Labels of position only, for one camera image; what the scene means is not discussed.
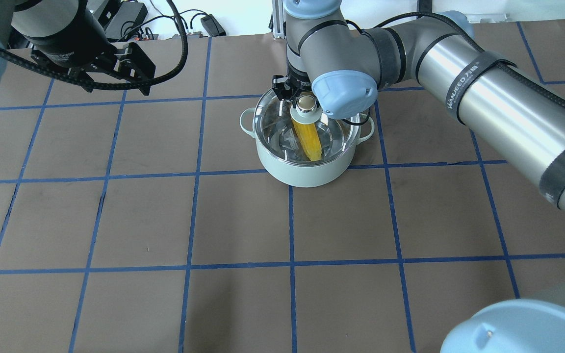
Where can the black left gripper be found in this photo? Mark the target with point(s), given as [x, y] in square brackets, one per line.
[64, 48]

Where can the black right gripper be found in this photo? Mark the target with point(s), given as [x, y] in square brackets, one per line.
[282, 89]

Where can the glass pot lid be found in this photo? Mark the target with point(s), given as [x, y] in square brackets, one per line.
[274, 131]

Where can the yellow toy corn cob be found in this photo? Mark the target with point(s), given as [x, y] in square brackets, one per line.
[309, 140]

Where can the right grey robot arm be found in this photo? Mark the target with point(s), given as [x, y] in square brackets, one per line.
[480, 89]

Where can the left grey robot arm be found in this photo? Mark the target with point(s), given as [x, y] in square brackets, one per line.
[15, 45]

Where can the pale green cooking pot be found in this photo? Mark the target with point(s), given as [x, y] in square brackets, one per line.
[316, 175]

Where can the black electronics box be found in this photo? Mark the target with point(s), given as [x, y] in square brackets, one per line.
[103, 10]

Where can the black power adapter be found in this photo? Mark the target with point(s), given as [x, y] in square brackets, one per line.
[212, 27]

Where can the aluminium frame post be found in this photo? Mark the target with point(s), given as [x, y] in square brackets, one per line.
[278, 19]

